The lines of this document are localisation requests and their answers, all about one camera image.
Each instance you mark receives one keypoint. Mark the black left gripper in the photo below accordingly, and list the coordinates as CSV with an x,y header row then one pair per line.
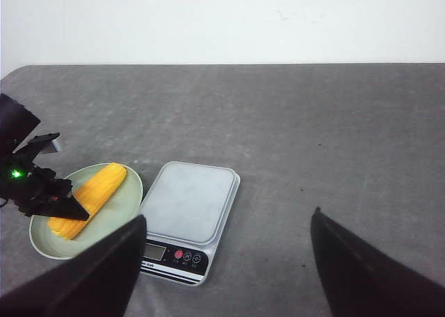
x,y
35,190

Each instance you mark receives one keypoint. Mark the yellow corn cob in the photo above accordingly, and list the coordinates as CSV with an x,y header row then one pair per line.
x,y
92,195

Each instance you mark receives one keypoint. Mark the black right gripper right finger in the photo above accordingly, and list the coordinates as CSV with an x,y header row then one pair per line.
x,y
360,280

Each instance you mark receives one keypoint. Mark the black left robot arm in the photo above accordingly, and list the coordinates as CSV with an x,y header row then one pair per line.
x,y
17,122

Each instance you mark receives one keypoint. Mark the light green plate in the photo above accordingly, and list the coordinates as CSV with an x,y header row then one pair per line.
x,y
123,205

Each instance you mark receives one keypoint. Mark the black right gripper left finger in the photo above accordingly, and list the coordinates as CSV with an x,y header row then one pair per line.
x,y
97,282

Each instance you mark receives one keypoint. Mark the silver digital kitchen scale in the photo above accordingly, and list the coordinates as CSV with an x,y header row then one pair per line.
x,y
186,209

